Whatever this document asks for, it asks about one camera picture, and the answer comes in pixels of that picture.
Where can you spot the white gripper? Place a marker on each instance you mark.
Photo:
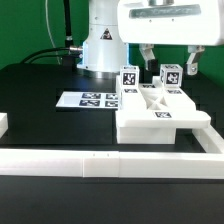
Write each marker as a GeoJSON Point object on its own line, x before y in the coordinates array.
{"type": "Point", "coordinates": [184, 22]}

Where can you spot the white U-shaped obstacle fence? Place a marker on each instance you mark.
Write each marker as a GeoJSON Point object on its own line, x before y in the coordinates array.
{"type": "Point", "coordinates": [113, 164]}

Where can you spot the white part left edge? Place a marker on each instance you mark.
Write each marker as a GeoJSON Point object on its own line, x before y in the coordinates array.
{"type": "Point", "coordinates": [3, 124]}

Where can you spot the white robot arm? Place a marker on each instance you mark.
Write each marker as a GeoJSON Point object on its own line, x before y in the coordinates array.
{"type": "Point", "coordinates": [115, 24]}

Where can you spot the white marker base plate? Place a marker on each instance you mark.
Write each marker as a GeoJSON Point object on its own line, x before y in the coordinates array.
{"type": "Point", "coordinates": [96, 100]}

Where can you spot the white chair seat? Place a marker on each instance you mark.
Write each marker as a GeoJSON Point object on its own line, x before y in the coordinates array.
{"type": "Point", "coordinates": [140, 135]}

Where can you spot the white chair back frame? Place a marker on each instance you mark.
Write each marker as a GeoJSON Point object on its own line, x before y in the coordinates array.
{"type": "Point", "coordinates": [154, 106]}

